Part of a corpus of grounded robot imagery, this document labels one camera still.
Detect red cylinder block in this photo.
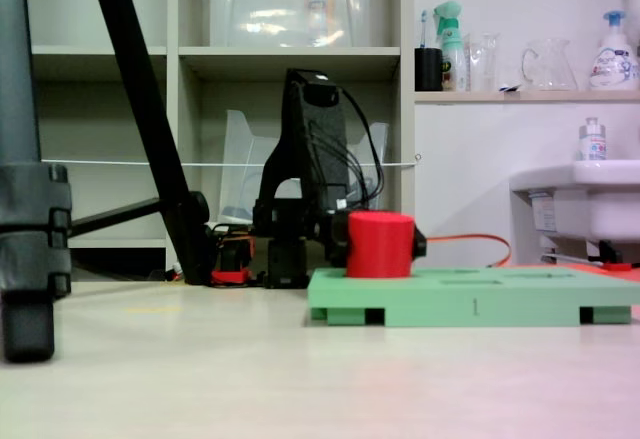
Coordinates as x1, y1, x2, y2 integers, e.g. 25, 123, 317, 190
345, 210, 416, 279

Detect green shape sorter board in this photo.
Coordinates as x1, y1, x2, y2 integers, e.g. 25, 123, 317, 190
306, 266, 640, 329

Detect red and black table clamp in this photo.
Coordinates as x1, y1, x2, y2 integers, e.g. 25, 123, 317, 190
208, 226, 257, 288

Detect black cup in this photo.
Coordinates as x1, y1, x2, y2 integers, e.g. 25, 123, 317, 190
414, 47, 445, 93

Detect white sink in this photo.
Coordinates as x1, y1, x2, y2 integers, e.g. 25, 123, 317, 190
508, 159, 640, 260

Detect green spray bottle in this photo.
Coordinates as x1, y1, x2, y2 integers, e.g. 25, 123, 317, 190
432, 0, 470, 93

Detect beige shelf unit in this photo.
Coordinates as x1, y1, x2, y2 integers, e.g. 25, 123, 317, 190
22, 0, 417, 265

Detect glass beaker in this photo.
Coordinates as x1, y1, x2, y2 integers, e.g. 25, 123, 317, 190
467, 32, 502, 93

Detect red and black clip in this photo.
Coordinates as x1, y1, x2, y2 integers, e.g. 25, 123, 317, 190
597, 239, 632, 272

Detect small clear capped bottle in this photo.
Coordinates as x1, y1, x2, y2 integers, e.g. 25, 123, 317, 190
578, 116, 608, 163

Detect glass pitcher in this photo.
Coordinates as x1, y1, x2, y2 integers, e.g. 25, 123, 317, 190
521, 38, 580, 93

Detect black tripod strut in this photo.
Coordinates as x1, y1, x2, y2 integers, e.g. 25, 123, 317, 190
68, 196, 162, 238

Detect clear plastic storage box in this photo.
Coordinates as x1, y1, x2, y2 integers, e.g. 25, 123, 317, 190
207, 0, 375, 49

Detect white pump soap bottle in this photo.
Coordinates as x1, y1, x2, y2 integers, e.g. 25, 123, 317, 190
587, 9, 640, 92

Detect orange wire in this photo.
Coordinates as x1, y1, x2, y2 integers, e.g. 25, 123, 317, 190
424, 232, 513, 268

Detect black arm motor wires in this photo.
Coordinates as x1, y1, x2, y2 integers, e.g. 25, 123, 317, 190
339, 86, 387, 213

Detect wooden wall shelf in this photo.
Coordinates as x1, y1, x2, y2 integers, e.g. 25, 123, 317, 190
414, 89, 640, 106

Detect white cord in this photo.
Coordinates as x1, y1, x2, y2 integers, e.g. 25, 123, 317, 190
39, 154, 422, 168

